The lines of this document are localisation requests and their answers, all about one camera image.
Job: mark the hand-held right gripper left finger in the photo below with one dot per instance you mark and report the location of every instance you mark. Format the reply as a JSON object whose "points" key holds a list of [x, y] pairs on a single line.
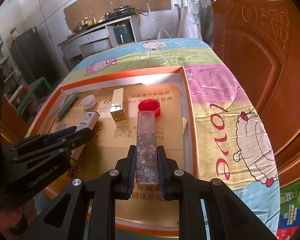
{"points": [[132, 170]]}

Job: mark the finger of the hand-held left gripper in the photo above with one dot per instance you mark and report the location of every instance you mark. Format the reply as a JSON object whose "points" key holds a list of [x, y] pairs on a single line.
{"points": [[75, 140], [62, 132]]}

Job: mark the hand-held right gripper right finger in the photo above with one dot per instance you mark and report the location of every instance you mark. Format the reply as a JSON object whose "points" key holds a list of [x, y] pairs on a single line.
{"points": [[162, 172]]}

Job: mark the white cat-print lighter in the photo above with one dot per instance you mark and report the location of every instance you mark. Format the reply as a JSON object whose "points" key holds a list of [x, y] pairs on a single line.
{"points": [[88, 120]]}

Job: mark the clear floral lighter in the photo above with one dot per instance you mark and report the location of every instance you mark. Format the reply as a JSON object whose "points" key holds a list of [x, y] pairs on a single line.
{"points": [[146, 150]]}

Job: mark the blue floral lighter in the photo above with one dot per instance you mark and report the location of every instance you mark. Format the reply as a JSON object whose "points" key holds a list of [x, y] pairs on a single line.
{"points": [[65, 106]]}

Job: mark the shallow cardboard box tray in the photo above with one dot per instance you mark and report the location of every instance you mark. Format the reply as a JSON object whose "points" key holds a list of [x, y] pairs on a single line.
{"points": [[110, 140]]}

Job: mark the white bottle cap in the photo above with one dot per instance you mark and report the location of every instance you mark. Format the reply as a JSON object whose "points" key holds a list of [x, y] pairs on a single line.
{"points": [[88, 101]]}

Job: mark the red bottle cap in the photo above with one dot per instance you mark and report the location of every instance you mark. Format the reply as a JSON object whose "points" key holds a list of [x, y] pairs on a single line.
{"points": [[150, 105]]}

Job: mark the green plastic stool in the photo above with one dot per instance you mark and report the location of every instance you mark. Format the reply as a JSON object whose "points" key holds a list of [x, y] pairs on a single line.
{"points": [[37, 83]]}

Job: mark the dark grey refrigerator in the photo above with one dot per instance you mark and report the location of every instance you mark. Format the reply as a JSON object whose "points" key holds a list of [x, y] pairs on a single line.
{"points": [[30, 55]]}

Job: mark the green shelf rack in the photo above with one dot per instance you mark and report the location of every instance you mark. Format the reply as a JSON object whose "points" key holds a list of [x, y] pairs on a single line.
{"points": [[0, 62]]}

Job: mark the white kitchen cabinet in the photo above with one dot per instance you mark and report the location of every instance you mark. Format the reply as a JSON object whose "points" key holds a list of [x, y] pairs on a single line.
{"points": [[95, 42]]}

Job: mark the cartoon printed blanket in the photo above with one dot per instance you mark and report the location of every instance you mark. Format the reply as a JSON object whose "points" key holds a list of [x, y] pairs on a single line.
{"points": [[215, 92]]}

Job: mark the metal basin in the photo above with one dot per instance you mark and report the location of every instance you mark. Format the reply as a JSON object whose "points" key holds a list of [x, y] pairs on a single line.
{"points": [[79, 29]]}

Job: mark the teal air fryer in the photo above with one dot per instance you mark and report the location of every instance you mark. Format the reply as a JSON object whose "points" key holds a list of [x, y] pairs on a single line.
{"points": [[122, 35]]}

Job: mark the black gas stove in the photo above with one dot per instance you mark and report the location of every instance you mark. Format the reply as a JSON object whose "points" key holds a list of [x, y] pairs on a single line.
{"points": [[120, 13]]}

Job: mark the green printed carton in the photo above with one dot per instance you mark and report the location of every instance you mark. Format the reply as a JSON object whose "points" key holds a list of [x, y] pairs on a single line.
{"points": [[292, 210]]}

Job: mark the small clear plastic bag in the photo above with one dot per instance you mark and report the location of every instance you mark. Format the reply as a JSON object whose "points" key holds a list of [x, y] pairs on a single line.
{"points": [[166, 33]]}

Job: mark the large white plastic bag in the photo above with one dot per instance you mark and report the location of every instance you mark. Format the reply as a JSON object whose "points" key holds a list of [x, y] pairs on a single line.
{"points": [[190, 22]]}

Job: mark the carved wooden door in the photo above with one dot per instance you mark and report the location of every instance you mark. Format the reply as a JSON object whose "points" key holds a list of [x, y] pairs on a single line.
{"points": [[252, 42]]}

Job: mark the cardboard wall sheets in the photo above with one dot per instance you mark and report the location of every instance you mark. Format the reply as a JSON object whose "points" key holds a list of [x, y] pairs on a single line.
{"points": [[102, 0]]}

